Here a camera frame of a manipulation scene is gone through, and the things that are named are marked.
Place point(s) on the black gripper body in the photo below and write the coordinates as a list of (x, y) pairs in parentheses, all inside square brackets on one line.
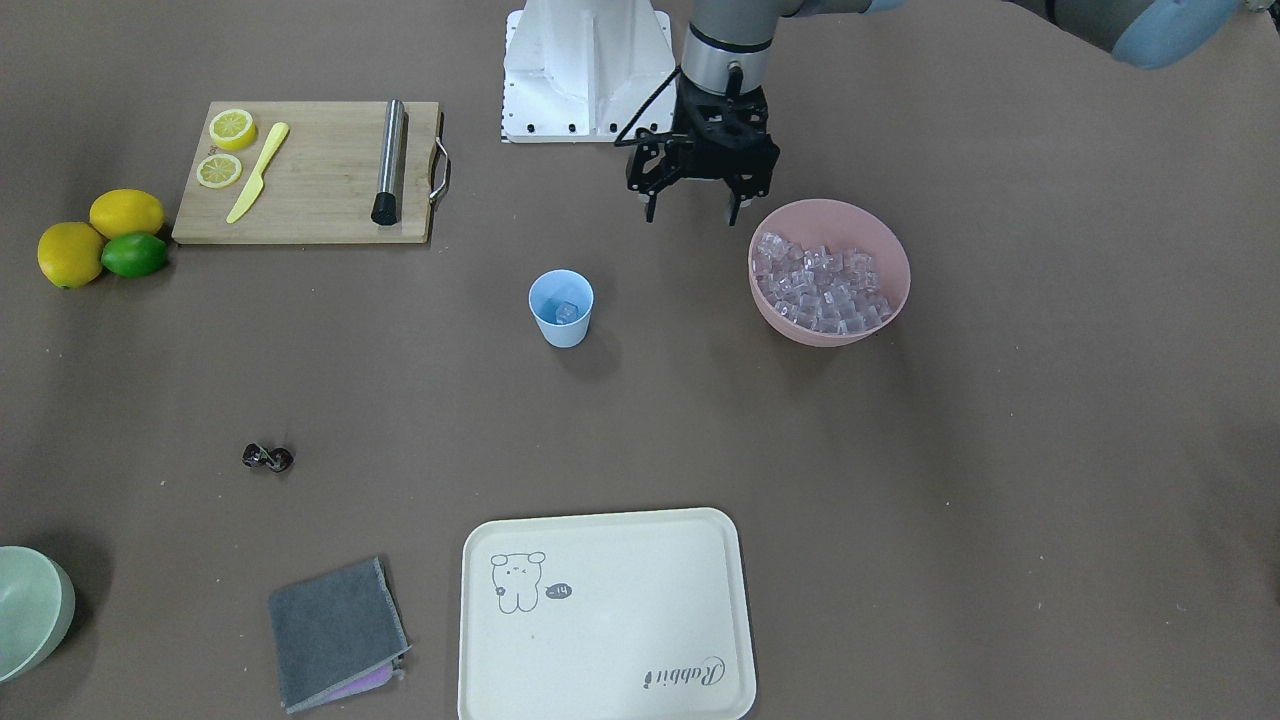
[(651, 167)]

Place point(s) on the clear ice cubes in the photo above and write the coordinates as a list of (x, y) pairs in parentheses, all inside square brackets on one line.
[(835, 292)]

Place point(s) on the dark red cherries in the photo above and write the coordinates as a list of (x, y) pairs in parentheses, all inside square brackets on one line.
[(276, 459)]

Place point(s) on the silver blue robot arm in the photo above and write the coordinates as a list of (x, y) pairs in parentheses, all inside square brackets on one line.
[(727, 43)]

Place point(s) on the light blue cup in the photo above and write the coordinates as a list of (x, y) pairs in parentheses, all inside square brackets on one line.
[(562, 302)]

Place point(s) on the pink bowl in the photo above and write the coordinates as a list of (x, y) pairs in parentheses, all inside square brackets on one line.
[(839, 226)]

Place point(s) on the steel muddler black tip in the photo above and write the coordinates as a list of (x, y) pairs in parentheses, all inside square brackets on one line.
[(387, 204)]

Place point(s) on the bamboo cutting board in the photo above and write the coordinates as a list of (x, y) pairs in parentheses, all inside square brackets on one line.
[(321, 184)]

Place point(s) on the yellow plastic knife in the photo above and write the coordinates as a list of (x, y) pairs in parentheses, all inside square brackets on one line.
[(255, 183)]

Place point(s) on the cream rabbit tray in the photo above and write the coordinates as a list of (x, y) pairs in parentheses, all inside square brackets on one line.
[(624, 615)]

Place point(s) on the lemon half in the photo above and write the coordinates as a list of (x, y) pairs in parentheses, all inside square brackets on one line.
[(233, 129)]

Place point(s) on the lemon slice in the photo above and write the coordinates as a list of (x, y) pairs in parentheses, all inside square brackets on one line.
[(218, 171)]

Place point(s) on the green lime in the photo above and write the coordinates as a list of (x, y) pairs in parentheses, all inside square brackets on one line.
[(134, 254)]

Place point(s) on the yellow lemon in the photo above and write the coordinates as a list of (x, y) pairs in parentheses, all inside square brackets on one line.
[(125, 211), (69, 254)]

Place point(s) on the grey folded cloth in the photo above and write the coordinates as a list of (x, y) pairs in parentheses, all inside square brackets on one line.
[(336, 635)]

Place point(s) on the mint green bowl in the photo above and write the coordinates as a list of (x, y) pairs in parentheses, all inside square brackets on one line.
[(37, 606)]

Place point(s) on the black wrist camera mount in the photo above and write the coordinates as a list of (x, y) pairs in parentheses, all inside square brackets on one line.
[(649, 171)]

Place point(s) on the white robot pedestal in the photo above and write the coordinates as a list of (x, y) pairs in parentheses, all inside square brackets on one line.
[(579, 71)]

